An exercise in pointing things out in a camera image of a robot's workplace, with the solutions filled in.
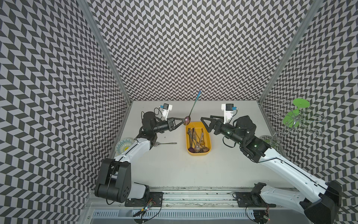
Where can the aluminium front rail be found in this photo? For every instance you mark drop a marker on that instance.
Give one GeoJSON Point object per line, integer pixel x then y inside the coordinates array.
{"type": "Point", "coordinates": [222, 197]}

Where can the yellow plastic storage box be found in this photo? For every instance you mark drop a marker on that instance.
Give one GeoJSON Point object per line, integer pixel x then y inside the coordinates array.
{"type": "Point", "coordinates": [199, 127]}

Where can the plain silver spoon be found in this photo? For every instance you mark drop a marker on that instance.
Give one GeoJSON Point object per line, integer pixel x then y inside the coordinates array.
{"type": "Point", "coordinates": [199, 139]}

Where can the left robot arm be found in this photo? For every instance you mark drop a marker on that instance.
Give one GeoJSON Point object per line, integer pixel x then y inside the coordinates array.
{"type": "Point", "coordinates": [114, 180]}

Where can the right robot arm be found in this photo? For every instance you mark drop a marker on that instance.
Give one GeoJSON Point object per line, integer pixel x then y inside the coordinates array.
{"type": "Point", "coordinates": [318, 200]}

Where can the aluminium corner post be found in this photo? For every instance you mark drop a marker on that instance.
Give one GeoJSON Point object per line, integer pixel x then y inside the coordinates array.
{"type": "Point", "coordinates": [315, 6]}
{"type": "Point", "coordinates": [102, 45]}

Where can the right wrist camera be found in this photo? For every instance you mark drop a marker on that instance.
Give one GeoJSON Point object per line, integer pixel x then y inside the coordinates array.
{"type": "Point", "coordinates": [229, 112]}

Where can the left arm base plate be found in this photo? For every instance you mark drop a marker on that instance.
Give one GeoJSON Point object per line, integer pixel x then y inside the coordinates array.
{"type": "Point", "coordinates": [154, 198]}

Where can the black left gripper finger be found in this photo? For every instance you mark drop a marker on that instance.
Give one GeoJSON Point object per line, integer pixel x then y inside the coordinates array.
{"type": "Point", "coordinates": [176, 120]}
{"type": "Point", "coordinates": [176, 125]}

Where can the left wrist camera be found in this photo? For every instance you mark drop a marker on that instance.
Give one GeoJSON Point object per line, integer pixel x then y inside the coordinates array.
{"type": "Point", "coordinates": [166, 108]}

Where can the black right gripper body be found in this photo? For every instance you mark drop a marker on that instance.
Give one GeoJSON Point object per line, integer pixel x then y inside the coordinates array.
{"type": "Point", "coordinates": [227, 129]}

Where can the yellow patterned bowl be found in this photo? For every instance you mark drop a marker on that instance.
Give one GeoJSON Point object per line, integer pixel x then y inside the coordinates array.
{"type": "Point", "coordinates": [123, 145]}

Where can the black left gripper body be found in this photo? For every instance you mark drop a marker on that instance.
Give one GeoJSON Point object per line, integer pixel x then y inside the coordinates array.
{"type": "Point", "coordinates": [162, 125]}

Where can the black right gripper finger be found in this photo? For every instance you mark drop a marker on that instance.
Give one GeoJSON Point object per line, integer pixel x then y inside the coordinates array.
{"type": "Point", "coordinates": [213, 117]}
{"type": "Point", "coordinates": [208, 124]}

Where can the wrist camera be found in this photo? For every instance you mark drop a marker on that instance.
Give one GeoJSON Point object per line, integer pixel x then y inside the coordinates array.
{"type": "Point", "coordinates": [229, 112]}
{"type": "Point", "coordinates": [166, 108]}

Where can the blue handled spoon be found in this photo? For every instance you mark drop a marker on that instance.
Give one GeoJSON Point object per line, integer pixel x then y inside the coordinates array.
{"type": "Point", "coordinates": [187, 119]}

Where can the silver long handled spoon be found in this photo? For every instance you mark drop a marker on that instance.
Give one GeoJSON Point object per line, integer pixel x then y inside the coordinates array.
{"type": "Point", "coordinates": [197, 144]}

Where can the black handled spoon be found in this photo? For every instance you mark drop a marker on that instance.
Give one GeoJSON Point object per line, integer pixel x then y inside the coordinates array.
{"type": "Point", "coordinates": [189, 133]}

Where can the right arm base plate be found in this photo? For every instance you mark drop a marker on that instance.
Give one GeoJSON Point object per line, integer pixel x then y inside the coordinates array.
{"type": "Point", "coordinates": [247, 199]}

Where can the rose gold long spoon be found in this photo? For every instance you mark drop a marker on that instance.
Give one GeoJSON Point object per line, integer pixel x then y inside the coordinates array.
{"type": "Point", "coordinates": [205, 148]}

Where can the aluminium corner post right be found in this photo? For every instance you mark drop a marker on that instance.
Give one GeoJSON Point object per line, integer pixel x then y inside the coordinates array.
{"type": "Point", "coordinates": [315, 6]}

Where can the aluminium corner post left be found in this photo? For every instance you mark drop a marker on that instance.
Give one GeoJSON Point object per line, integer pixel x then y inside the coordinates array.
{"type": "Point", "coordinates": [102, 45]}

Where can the dark purple spoon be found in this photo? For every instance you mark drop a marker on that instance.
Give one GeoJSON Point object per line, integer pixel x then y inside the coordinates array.
{"type": "Point", "coordinates": [190, 149]}

